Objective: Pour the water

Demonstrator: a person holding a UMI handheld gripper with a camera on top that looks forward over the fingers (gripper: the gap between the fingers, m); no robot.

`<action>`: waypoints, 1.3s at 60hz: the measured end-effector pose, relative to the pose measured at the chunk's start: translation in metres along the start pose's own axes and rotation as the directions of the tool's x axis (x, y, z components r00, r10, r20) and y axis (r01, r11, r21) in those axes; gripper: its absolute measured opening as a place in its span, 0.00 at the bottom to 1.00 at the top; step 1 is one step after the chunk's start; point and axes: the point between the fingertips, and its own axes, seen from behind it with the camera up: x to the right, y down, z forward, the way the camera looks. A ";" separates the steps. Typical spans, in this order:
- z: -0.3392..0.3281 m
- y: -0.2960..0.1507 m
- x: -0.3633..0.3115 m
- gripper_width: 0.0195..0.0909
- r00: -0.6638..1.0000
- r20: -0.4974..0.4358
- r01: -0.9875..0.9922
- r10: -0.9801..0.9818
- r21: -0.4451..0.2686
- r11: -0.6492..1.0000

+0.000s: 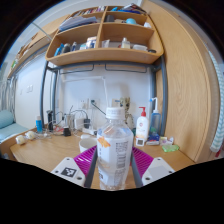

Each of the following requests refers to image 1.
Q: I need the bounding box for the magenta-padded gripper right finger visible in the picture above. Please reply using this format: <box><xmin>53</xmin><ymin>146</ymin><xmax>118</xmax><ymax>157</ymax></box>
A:
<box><xmin>130</xmin><ymin>146</ymin><xmax>176</xmax><ymax>188</ymax></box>

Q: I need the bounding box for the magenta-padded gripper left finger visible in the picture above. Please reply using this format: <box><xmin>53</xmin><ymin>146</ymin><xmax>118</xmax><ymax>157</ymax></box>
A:
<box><xmin>50</xmin><ymin>144</ymin><xmax>99</xmax><ymax>190</ymax></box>

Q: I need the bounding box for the clear plastic water bottle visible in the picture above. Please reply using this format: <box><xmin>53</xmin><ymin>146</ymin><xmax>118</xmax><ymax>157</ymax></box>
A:
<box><xmin>96</xmin><ymin>106</ymin><xmax>134</xmax><ymax>192</ymax></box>

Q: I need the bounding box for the white cup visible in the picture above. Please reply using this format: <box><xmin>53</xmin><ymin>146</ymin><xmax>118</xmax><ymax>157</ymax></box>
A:
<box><xmin>78</xmin><ymin>137</ymin><xmax>98</xmax><ymax>154</ymax></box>

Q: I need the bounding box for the small white clock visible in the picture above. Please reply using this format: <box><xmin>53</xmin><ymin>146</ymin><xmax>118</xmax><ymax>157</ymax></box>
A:
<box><xmin>135</xmin><ymin>137</ymin><xmax>146</xmax><ymax>148</ymax></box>

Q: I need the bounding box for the dark blue box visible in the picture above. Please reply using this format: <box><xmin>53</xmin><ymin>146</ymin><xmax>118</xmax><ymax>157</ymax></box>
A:
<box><xmin>145</xmin><ymin>132</ymin><xmax>161</xmax><ymax>146</ymax></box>

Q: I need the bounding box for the white power strip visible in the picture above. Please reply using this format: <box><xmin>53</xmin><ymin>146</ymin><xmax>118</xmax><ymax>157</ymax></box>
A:
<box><xmin>80</xmin><ymin>127</ymin><xmax>98</xmax><ymax>136</ymax></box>

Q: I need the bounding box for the green packet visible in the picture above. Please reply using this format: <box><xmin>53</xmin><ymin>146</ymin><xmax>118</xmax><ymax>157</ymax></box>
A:
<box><xmin>161</xmin><ymin>143</ymin><xmax>180</xmax><ymax>153</ymax></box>

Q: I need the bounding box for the pink white packet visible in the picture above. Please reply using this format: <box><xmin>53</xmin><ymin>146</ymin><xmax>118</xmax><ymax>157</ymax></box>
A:
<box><xmin>159</xmin><ymin>135</ymin><xmax>175</xmax><ymax>145</ymax></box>

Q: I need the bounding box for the white pump bottle red top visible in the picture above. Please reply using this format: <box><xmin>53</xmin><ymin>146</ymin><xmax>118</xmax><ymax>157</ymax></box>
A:
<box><xmin>135</xmin><ymin>106</ymin><xmax>150</xmax><ymax>142</ymax></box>

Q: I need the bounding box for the white charger block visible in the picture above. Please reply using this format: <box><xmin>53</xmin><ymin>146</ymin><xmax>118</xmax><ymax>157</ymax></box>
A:
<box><xmin>73</xmin><ymin>117</ymin><xmax>85</xmax><ymax>131</ymax></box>

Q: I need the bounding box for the blue spray bottle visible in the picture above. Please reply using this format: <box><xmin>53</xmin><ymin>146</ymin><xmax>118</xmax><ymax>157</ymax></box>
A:
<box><xmin>148</xmin><ymin>97</ymin><xmax>163</xmax><ymax>136</ymax></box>

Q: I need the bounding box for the black upright shaver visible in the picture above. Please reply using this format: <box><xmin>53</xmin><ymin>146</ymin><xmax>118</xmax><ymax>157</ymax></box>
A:
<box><xmin>46</xmin><ymin>109</ymin><xmax>54</xmax><ymax>132</ymax></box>

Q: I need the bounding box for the small blue bottle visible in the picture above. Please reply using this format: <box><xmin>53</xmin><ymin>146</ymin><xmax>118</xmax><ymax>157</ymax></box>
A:
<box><xmin>35</xmin><ymin>115</ymin><xmax>44</xmax><ymax>134</ymax></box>

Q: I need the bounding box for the wooden tree figurine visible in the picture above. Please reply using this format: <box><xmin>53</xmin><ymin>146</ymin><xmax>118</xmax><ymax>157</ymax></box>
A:
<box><xmin>119</xmin><ymin>97</ymin><xmax>135</xmax><ymax>128</ymax></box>

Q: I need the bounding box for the light blue bedding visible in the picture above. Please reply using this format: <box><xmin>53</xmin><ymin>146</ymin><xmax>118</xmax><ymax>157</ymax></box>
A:
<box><xmin>0</xmin><ymin>109</ymin><xmax>29</xmax><ymax>144</ymax></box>

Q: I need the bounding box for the green striped white towel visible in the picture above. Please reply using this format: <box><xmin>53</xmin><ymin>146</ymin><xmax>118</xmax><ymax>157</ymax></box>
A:
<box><xmin>208</xmin><ymin>49</ymin><xmax>224</xmax><ymax>154</ymax></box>

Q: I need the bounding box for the wooden wardrobe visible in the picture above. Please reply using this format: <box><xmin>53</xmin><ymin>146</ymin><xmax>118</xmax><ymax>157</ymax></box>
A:
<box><xmin>141</xmin><ymin>0</ymin><xmax>224</xmax><ymax>164</ymax></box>

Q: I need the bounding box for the wooden shelf unit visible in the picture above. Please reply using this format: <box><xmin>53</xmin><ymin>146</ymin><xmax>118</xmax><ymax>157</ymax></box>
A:
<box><xmin>45</xmin><ymin>4</ymin><xmax>165</xmax><ymax>67</ymax></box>

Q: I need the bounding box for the grey metal desk frame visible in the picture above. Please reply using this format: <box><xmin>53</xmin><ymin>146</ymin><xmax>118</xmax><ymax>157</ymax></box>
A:
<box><xmin>39</xmin><ymin>54</ymin><xmax>169</xmax><ymax>136</ymax></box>

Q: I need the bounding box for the long wooden bed rail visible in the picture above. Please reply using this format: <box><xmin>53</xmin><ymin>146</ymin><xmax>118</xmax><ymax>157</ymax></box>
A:
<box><xmin>7</xmin><ymin>14</ymin><xmax>69</xmax><ymax>79</ymax></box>

